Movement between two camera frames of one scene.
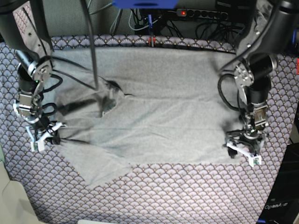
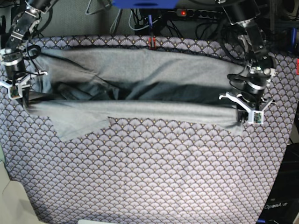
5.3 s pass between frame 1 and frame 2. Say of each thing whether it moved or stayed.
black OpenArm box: stayed
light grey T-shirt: moved
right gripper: moved
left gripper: moved
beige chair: stayed
